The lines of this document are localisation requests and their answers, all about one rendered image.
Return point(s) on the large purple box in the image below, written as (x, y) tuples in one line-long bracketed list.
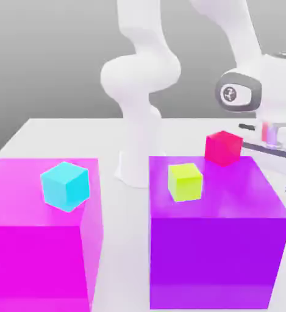
[(215, 256)]

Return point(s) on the small red cube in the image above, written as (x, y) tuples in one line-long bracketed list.
[(222, 150)]

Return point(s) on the small yellow-green cube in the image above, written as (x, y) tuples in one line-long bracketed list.
[(185, 182)]

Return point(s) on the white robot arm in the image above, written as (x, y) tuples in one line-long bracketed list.
[(142, 73)]

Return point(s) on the small cyan cube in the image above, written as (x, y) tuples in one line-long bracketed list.
[(64, 186)]

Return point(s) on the large magenta box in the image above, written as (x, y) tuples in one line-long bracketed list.
[(33, 263)]

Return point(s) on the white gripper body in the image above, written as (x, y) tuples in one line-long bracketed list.
[(276, 160)]

